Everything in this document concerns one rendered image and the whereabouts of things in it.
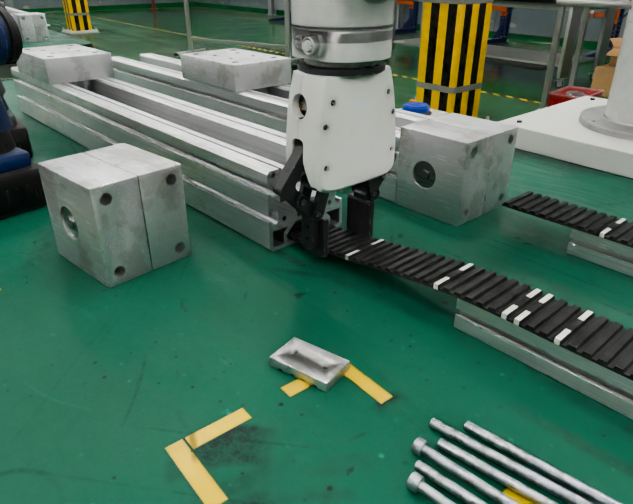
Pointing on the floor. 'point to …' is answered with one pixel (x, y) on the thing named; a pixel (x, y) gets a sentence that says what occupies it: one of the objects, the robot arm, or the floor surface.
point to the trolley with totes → (575, 52)
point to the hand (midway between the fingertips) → (338, 226)
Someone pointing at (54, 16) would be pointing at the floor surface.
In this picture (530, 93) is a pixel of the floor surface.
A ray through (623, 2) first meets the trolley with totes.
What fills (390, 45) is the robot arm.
